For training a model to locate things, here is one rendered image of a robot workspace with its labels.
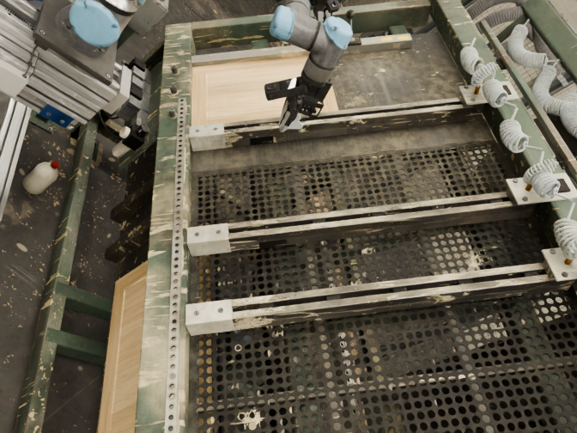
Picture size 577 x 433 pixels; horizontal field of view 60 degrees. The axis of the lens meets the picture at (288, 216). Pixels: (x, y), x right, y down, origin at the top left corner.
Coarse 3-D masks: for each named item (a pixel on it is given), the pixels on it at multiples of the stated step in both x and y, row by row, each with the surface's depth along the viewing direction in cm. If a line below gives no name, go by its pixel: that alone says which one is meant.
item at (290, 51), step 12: (384, 36) 216; (396, 36) 216; (264, 48) 215; (276, 48) 214; (288, 48) 214; (300, 48) 213; (348, 48) 214; (360, 48) 214; (372, 48) 215; (384, 48) 216; (396, 48) 216; (192, 60) 212; (204, 60) 211; (216, 60) 211; (228, 60) 212; (240, 60) 212; (252, 60) 213
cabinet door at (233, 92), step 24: (192, 72) 210; (216, 72) 209; (240, 72) 209; (264, 72) 208; (288, 72) 207; (192, 96) 200; (216, 96) 200; (240, 96) 199; (264, 96) 198; (192, 120) 191; (216, 120) 191; (240, 120) 190
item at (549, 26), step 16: (528, 0) 238; (544, 0) 231; (528, 16) 234; (544, 16) 227; (560, 16) 224; (544, 32) 224; (560, 32) 219; (560, 48) 215; (576, 48) 210; (576, 64) 207; (576, 80) 204; (400, 240) 205; (416, 240) 204; (304, 272) 214
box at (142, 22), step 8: (152, 0) 206; (144, 8) 208; (152, 8) 209; (160, 8) 209; (136, 16) 211; (144, 16) 211; (152, 16) 212; (160, 16) 212; (128, 24) 213; (136, 24) 214; (144, 24) 214; (152, 24) 214; (144, 32) 217
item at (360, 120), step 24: (480, 72) 171; (480, 96) 179; (264, 120) 181; (312, 120) 180; (336, 120) 180; (360, 120) 180; (384, 120) 182; (408, 120) 183; (432, 120) 184; (456, 120) 185; (192, 144) 180; (216, 144) 182; (240, 144) 183
